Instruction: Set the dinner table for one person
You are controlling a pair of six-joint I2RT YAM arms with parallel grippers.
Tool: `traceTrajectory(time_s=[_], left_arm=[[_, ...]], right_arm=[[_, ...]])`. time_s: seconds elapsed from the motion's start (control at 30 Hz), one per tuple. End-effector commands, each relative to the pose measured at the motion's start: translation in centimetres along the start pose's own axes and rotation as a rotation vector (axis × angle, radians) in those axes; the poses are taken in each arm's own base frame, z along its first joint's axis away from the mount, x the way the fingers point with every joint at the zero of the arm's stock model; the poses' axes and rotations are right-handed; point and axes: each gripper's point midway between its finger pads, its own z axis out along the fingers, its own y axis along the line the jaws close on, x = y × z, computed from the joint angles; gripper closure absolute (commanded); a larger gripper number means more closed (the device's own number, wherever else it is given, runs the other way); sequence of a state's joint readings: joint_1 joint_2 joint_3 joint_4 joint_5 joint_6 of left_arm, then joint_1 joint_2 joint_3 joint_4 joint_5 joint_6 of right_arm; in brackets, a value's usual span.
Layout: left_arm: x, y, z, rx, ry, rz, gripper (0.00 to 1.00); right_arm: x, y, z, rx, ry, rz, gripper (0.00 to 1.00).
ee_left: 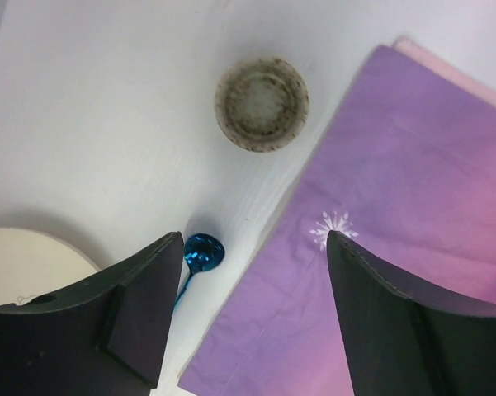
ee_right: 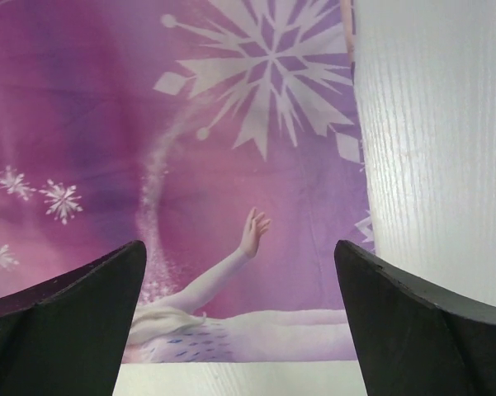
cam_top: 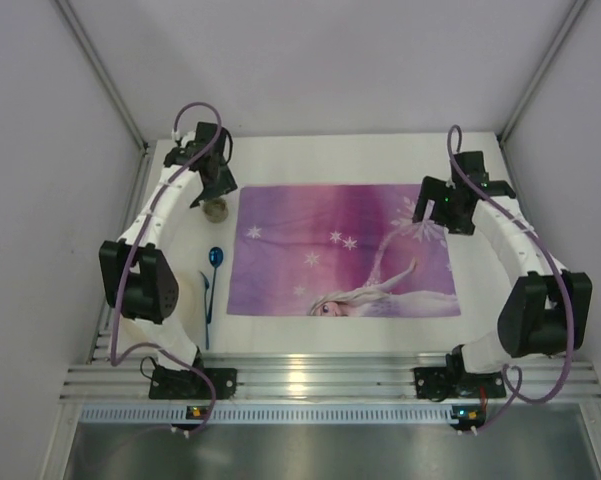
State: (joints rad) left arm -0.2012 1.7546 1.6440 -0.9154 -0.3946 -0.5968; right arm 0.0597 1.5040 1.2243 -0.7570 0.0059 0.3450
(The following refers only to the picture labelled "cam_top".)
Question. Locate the speckled ceramic cup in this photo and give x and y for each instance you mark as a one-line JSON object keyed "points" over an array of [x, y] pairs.
{"points": [[215, 210]]}

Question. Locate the blue metallic fork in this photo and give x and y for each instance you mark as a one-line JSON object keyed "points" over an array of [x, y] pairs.
{"points": [[206, 308]]}

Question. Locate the blue metallic spoon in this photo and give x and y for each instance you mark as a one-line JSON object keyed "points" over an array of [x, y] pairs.
{"points": [[216, 259]]}

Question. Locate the aluminium rail frame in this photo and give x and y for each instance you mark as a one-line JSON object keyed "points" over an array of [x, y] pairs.
{"points": [[296, 378]]}

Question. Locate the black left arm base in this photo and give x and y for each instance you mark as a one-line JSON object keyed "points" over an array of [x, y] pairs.
{"points": [[168, 384]]}

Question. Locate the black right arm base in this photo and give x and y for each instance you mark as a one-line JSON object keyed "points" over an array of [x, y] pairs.
{"points": [[452, 381]]}

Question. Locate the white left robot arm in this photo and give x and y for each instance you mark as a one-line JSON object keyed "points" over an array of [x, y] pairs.
{"points": [[140, 286]]}

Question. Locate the perforated grey cable duct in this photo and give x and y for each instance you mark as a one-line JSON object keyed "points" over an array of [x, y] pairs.
{"points": [[274, 414]]}

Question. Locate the purple princess placemat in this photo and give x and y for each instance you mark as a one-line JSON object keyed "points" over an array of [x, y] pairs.
{"points": [[339, 250]]}

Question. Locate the cream plate with bear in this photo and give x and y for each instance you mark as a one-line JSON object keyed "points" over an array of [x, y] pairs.
{"points": [[192, 320]]}

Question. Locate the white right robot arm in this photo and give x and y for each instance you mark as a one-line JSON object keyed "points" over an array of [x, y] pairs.
{"points": [[547, 309]]}

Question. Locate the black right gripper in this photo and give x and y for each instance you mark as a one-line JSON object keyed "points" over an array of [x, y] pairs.
{"points": [[431, 201]]}

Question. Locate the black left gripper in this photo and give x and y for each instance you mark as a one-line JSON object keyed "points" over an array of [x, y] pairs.
{"points": [[218, 181]]}

